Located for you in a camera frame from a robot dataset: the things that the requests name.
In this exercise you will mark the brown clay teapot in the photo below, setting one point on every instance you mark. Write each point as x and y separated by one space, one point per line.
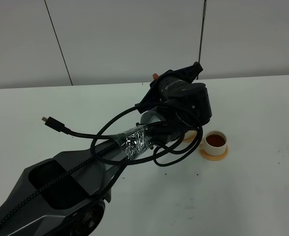
155 76

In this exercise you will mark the orange saucer near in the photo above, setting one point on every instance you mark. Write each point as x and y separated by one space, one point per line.
205 155

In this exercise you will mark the clear tape wrap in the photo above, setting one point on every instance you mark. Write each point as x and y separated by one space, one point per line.
134 142

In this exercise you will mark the white teacup far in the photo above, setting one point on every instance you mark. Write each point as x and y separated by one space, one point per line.
190 133

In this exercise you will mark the white teacup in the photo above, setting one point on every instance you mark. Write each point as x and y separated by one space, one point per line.
214 143
190 133

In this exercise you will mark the orange saucer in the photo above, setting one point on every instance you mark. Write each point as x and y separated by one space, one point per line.
205 155
188 140

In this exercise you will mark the orange saucer far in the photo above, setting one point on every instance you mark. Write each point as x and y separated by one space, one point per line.
188 140

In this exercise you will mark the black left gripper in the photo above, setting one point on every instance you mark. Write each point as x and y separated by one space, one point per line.
177 87

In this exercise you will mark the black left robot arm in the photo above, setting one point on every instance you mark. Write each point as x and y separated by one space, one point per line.
66 195

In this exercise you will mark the white teacup near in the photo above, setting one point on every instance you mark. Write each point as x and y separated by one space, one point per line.
214 143

